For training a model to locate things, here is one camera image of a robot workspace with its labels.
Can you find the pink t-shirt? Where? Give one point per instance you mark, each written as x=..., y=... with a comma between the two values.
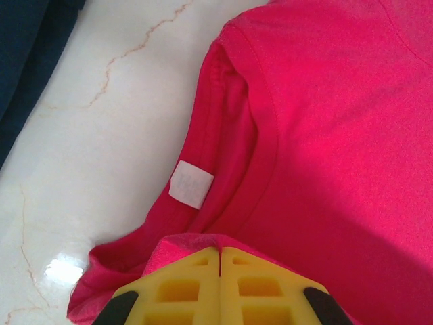
x=321, y=135

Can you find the folded navy t-shirt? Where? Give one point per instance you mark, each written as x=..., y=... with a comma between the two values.
x=23, y=50

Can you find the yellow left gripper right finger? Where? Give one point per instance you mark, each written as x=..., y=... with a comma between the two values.
x=264, y=291

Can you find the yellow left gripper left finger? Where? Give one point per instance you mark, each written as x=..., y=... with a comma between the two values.
x=182, y=291

